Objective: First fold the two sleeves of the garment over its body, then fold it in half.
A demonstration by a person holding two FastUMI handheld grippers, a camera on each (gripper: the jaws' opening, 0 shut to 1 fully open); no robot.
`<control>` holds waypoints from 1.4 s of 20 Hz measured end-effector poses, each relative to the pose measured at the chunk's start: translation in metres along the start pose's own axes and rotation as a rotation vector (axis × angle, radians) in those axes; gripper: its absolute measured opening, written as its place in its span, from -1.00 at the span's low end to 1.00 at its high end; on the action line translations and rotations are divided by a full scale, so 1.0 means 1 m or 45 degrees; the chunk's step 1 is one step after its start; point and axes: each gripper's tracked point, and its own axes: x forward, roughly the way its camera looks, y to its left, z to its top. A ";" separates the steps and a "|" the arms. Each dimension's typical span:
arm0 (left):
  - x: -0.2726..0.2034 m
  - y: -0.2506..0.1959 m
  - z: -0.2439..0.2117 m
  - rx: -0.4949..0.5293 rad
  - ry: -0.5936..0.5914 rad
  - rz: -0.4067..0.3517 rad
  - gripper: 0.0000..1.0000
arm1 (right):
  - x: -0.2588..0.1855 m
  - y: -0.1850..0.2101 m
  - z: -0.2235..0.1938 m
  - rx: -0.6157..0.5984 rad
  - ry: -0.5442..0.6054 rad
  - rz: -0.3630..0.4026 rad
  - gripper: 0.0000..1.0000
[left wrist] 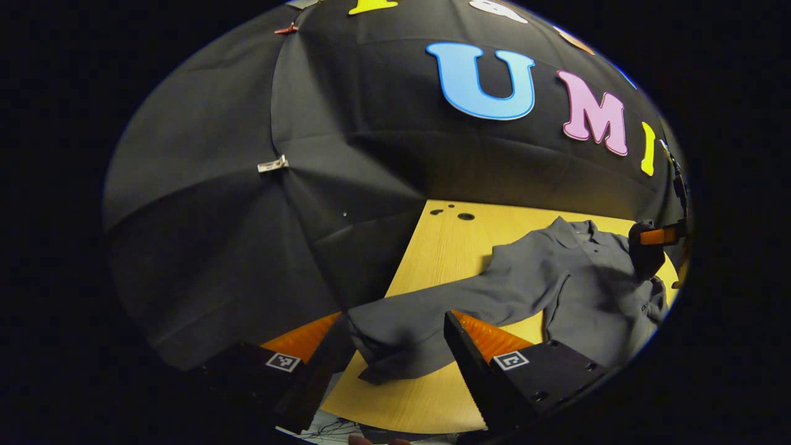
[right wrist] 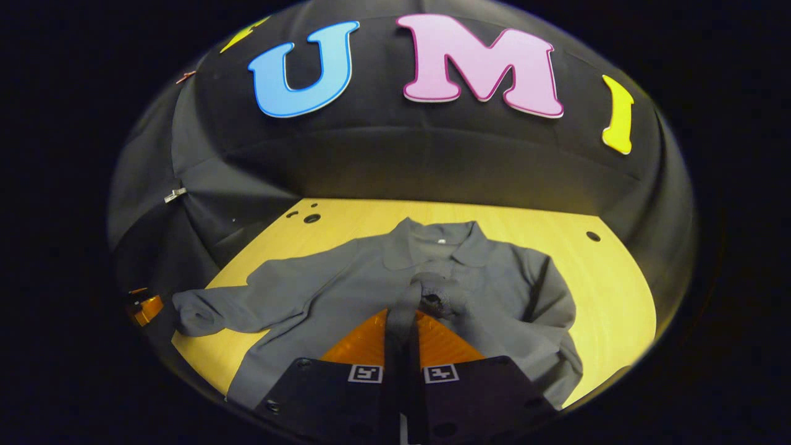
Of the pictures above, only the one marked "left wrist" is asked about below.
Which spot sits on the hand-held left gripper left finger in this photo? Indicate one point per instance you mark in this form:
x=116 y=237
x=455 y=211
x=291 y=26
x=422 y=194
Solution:
x=309 y=395

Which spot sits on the grey shirt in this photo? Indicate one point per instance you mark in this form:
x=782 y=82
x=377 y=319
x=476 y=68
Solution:
x=556 y=278

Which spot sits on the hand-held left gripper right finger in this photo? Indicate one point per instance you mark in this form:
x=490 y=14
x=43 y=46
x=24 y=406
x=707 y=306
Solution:
x=476 y=383

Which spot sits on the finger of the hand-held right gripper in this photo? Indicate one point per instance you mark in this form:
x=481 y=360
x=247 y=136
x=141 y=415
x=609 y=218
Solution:
x=682 y=275
x=658 y=237

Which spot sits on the silver cloth clip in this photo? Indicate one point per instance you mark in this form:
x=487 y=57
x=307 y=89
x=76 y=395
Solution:
x=272 y=164

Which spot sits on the black backdrop cloth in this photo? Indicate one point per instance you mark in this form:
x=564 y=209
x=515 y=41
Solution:
x=216 y=216

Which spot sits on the red cloth clip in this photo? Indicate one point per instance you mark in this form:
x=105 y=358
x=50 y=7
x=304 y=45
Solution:
x=286 y=28

